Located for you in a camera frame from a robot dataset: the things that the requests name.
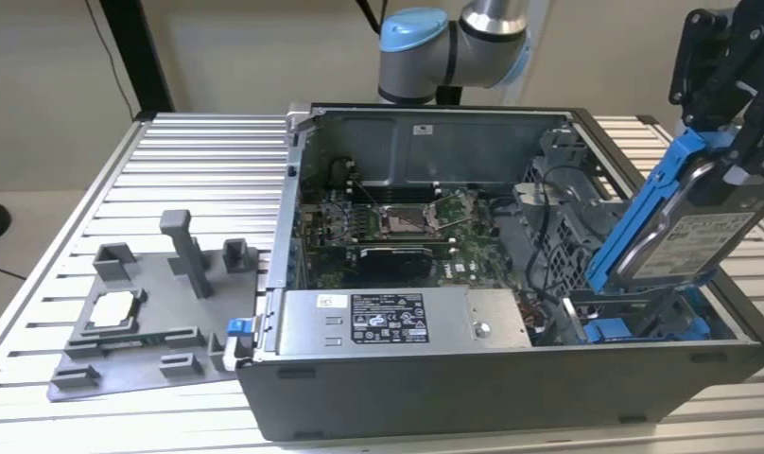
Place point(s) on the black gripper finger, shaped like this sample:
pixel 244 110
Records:
pixel 763 118
pixel 703 57

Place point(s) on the hard disk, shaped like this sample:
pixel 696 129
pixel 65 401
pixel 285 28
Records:
pixel 684 246

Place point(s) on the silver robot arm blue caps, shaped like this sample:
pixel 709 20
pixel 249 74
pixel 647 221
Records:
pixel 420 61

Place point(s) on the metal disk bay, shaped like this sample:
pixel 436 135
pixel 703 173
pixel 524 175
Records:
pixel 571 317

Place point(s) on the grey metal drive cage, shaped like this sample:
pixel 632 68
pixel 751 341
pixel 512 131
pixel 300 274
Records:
pixel 584 213

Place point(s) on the green motherboard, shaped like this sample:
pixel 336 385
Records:
pixel 476 241

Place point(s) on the black RAM slot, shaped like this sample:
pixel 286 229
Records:
pixel 381 245
pixel 395 185
pixel 381 242
pixel 397 193
pixel 399 197
pixel 381 237
pixel 396 189

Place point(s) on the silver power supply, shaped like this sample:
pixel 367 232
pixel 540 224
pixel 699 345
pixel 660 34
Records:
pixel 495 307

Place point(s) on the CPU socket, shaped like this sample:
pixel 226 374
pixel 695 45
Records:
pixel 400 221

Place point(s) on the thin metal locking lever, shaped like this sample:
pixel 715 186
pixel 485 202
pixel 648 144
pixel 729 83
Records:
pixel 364 190

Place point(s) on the black graphics card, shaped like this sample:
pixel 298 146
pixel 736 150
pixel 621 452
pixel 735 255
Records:
pixel 395 262

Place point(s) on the black and silver PC case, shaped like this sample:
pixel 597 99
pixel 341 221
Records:
pixel 483 402

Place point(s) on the blue case latch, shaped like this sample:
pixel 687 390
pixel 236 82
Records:
pixel 240 328

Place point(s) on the grey parts rack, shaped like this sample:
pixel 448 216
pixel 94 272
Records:
pixel 154 279

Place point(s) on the green RAM stick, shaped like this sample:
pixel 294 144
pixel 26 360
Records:
pixel 152 338

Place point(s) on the silver CPU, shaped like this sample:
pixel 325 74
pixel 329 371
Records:
pixel 112 309

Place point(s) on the blue plastic bay bracket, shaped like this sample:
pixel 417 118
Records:
pixel 608 329

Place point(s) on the black metal stand post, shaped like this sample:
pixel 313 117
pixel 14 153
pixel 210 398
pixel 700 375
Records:
pixel 138 57

